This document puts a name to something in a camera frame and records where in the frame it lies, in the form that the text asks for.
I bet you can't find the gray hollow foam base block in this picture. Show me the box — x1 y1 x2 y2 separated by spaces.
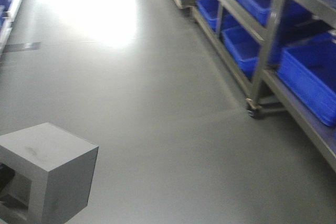
1 123 99 223

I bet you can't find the blue bin on distant rack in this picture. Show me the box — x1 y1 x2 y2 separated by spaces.
222 24 283 78

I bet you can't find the blue bin far right rack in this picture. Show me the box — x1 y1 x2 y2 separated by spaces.
277 33 335 127

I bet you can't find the distant steel shelving rack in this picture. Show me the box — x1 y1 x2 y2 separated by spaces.
174 0 335 167

